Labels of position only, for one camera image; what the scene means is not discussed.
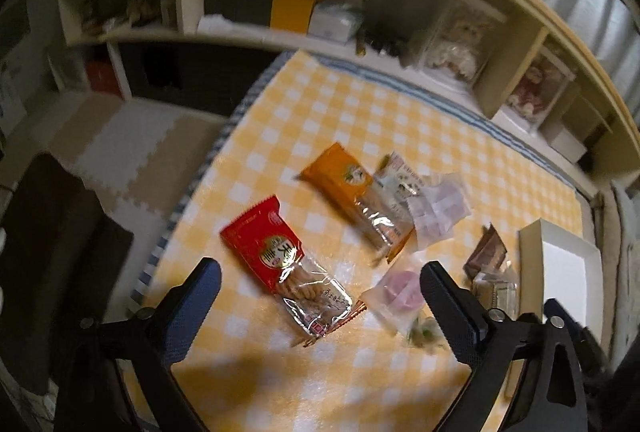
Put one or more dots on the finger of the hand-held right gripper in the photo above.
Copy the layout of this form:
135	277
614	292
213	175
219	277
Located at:
575	332

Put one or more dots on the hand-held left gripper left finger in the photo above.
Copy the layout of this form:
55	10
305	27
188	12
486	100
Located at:
195	307

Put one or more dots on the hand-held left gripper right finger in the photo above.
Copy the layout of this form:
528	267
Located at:
452	307

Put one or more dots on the small green snack packet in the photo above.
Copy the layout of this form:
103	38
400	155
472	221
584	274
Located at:
425	332

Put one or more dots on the silver clear snack packet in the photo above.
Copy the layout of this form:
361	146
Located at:
497	294

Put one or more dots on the pink pastry clear packet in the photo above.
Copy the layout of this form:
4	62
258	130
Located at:
400	294

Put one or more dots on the white shallow box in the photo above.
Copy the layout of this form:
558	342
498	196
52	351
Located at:
562	272

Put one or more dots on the dark brown mooncake packet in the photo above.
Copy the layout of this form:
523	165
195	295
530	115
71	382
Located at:
485	252

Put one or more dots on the red snack packet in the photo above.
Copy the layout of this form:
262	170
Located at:
272	252

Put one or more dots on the orange snack packet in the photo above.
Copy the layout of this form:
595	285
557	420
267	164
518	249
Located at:
350	184

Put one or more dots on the lavender pastry clear packet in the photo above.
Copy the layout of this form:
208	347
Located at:
440	209

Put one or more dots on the white printed snack packet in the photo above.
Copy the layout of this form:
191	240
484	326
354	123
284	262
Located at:
395	182

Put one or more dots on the beige and white foam mat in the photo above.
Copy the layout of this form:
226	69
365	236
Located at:
125	147

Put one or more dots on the small white box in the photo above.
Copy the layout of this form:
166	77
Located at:
565	139

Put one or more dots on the yellow checked cloth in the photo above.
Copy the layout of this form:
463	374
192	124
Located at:
320	112

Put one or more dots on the cream wooden shelf unit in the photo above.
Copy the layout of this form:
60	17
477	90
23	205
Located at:
505	77

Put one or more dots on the red box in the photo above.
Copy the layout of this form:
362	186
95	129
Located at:
102	74

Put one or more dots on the cream doll in clear case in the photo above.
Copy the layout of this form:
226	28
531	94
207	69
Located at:
457	42

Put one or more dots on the dark grey box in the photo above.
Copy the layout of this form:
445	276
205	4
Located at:
237	7

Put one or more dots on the pale tissue box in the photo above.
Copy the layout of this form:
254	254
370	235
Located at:
335	19

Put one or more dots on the yellow cardboard box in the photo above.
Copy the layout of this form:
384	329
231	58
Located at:
290	11

